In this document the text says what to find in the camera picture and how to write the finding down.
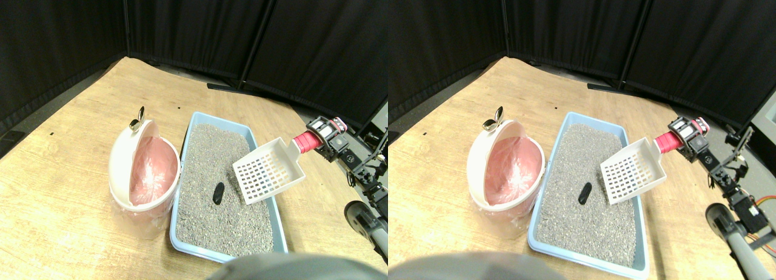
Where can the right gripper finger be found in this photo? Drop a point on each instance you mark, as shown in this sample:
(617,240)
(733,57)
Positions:
(685,131)
(322,131)

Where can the black curtain stand foot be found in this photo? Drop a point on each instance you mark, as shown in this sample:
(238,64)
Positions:
(612,88)
(233,88)
(11,139)

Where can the white bin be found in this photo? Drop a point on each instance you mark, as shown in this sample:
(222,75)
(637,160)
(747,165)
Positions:
(488,165)
(130,165)

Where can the black lump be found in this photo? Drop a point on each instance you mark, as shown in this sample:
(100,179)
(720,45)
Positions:
(218,193)
(584,193)

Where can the black curtain stand pole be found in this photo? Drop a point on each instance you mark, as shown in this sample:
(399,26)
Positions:
(637,37)
(125,19)
(257,37)
(505,19)

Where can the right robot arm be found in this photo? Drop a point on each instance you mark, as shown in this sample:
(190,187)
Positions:
(742,256)
(364,216)

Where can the blue litter tray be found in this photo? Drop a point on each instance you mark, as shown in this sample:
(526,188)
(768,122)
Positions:
(212,231)
(576,237)

